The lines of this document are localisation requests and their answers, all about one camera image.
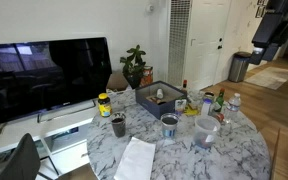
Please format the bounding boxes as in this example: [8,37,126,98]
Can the black chair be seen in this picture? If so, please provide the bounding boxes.
[0,133,53,180]

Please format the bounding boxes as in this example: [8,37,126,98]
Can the brown paper bag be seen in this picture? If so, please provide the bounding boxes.
[106,72,130,92]

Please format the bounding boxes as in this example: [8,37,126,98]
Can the small white bottle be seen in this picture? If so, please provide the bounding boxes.
[155,88,165,100]

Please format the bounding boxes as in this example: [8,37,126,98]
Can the dark plastic cup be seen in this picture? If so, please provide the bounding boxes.
[110,112,127,138]

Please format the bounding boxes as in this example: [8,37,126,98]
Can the steel trash can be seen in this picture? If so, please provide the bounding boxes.
[227,51,253,83]

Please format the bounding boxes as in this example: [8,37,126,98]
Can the red label small jar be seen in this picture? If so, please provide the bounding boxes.
[213,111,226,126]

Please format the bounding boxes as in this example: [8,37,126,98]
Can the silver metal cup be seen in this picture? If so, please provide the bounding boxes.
[160,112,180,139]

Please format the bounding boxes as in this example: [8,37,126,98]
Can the yellow printed packet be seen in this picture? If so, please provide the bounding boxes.
[183,103,200,117]

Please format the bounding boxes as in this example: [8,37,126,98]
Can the navy blue cardboard box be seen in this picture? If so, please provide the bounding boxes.
[134,80,188,120]

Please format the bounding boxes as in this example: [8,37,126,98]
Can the green glass bottle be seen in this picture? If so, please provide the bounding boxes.
[213,87,226,114]

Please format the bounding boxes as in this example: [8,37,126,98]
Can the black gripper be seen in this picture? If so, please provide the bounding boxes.
[249,12,284,66]

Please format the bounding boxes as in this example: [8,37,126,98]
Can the white door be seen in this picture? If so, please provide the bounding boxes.
[183,0,233,91]

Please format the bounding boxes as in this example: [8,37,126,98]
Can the clear plastic cup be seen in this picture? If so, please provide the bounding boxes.
[193,115,221,150]

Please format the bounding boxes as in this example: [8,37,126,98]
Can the round white thermostat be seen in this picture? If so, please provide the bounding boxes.
[145,3,155,14]

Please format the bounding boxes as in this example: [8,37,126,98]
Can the white bottle purple cap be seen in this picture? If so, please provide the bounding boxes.
[200,98,213,117]

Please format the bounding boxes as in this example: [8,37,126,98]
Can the white paper napkin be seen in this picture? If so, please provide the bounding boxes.
[113,136,157,180]

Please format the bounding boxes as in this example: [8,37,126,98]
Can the white wall heater grille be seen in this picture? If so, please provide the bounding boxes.
[167,0,192,88]

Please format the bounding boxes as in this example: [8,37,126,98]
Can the red-cap sauce bottle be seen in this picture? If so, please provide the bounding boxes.
[181,79,189,98]

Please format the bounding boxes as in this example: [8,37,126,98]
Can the green potted plant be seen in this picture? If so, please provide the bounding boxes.
[119,44,147,90]

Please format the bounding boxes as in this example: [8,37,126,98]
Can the glass jar dark lid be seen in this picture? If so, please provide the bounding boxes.
[203,91,216,104]

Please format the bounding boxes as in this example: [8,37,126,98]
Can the beige floor rug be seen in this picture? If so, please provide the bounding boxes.
[243,65,288,90]

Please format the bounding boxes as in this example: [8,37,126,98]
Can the clear water bottle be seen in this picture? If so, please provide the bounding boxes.
[224,92,242,125]

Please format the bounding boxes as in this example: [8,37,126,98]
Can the orange printed can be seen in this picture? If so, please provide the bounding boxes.
[140,65,154,88]

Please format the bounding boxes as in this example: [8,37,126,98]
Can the black flat-screen television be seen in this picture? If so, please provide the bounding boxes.
[0,37,113,124]

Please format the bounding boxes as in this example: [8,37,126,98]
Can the yellow-lid vitamin bottle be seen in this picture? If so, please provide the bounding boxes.
[97,92,113,118]

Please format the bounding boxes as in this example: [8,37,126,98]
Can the white television console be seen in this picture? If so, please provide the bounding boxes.
[0,98,102,180]

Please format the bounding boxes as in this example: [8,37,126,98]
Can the brown snack packet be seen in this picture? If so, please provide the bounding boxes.
[145,95,168,106]

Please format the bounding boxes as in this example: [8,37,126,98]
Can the white pouch purple cap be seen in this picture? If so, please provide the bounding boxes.
[174,98,188,116]

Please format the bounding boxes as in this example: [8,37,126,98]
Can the framed wall pictures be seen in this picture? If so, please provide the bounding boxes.
[255,0,268,19]

